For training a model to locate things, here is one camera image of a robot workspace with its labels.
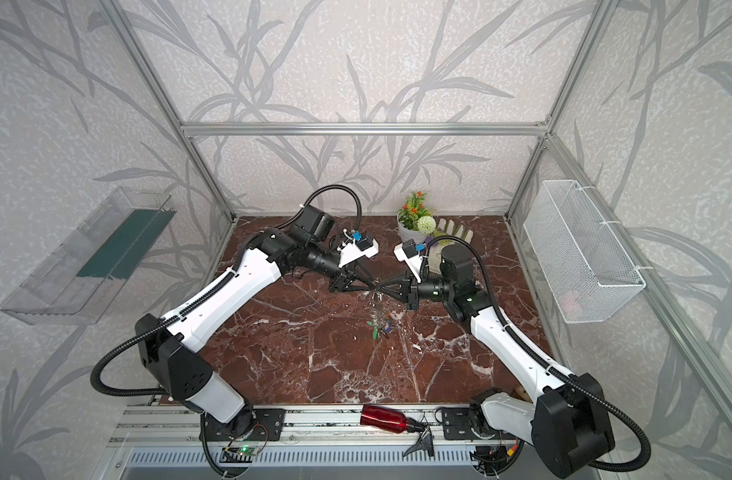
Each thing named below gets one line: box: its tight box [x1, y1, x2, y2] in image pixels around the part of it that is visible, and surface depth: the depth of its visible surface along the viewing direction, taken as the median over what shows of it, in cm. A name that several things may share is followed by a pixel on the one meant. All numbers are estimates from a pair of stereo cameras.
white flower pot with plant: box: [397, 191, 436, 244], surface depth 103 cm
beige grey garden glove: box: [437, 218, 474, 244], surface depth 118 cm
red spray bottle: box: [360, 404, 425, 433], surface depth 74 cm
